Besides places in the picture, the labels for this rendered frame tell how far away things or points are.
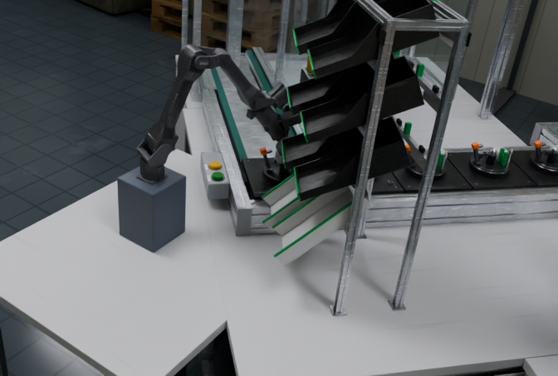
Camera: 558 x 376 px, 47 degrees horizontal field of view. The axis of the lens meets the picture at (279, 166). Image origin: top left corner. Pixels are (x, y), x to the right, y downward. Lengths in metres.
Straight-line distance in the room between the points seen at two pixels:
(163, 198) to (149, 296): 0.28
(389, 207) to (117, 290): 0.88
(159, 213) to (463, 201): 0.98
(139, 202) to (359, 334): 0.70
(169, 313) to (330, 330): 0.42
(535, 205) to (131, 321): 1.39
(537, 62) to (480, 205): 3.72
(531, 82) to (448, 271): 4.05
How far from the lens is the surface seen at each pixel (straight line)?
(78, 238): 1.99
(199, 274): 1.84
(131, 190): 1.85
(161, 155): 1.81
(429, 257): 2.04
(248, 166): 2.13
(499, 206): 2.27
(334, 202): 1.71
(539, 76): 5.89
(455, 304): 1.89
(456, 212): 2.20
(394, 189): 2.12
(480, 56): 5.97
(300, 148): 1.76
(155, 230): 1.87
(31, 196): 3.82
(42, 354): 2.87
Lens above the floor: 2.04
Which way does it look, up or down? 30 degrees down
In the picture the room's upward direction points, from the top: 6 degrees clockwise
